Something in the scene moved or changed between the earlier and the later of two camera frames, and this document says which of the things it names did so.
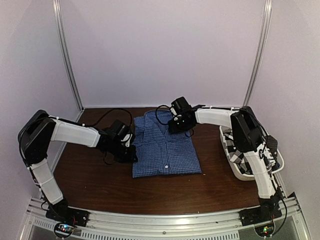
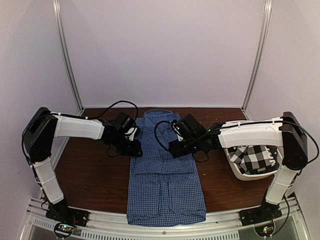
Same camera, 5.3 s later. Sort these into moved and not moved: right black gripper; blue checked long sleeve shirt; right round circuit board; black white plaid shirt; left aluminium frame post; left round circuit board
Moved: blue checked long sleeve shirt; right black gripper
Not moved: black white plaid shirt; left aluminium frame post; right round circuit board; left round circuit board
